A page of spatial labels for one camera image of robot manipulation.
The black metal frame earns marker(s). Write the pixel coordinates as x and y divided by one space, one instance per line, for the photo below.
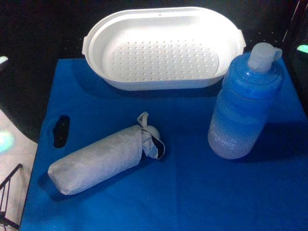
9 177

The white perforated oval basin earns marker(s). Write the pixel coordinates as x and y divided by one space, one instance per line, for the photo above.
156 48

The blue water bottle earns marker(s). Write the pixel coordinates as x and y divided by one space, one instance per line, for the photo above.
240 108

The grey umbrella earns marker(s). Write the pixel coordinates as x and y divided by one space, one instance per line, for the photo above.
96 161

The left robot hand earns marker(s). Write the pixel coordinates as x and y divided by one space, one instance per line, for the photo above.
3 60

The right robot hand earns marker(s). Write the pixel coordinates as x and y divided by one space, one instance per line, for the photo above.
303 48

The blue table cloth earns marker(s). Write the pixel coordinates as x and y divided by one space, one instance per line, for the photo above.
168 197

